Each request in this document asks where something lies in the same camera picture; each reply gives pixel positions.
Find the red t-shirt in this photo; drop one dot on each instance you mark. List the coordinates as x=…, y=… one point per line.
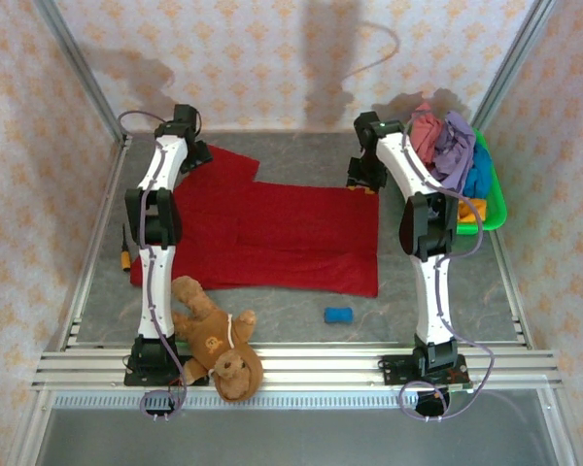
x=282, y=233

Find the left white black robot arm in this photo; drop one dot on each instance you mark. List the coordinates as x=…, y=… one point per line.
x=158, y=291

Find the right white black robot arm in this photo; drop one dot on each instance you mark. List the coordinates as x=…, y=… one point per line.
x=432, y=291

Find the pink t-shirt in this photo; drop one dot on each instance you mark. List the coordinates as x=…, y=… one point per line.
x=423, y=133

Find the purple t-shirt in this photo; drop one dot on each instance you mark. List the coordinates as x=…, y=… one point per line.
x=454, y=155

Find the orange t-shirt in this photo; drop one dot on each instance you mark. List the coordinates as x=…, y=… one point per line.
x=471, y=209

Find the blue t-shirt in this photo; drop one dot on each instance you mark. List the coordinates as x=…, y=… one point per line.
x=478, y=177

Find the orange black screwdriver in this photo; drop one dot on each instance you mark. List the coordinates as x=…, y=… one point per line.
x=125, y=255

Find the green plastic basket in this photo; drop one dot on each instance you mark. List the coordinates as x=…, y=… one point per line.
x=495, y=209

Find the small blue sponge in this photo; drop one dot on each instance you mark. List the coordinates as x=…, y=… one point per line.
x=339, y=315

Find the brown plush toy animal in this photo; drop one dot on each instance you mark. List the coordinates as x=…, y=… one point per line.
x=214, y=340

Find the aluminium table side rail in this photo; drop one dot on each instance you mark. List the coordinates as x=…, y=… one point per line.
x=96, y=242
x=515, y=301

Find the aluminium frame post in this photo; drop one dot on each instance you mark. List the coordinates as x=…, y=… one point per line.
x=78, y=63
x=513, y=63

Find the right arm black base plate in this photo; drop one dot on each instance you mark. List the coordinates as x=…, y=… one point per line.
x=398, y=371

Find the wide aluminium mounting rail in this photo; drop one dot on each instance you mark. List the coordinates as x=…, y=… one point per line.
x=320, y=369

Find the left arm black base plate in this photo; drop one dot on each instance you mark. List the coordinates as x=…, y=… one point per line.
x=141, y=376

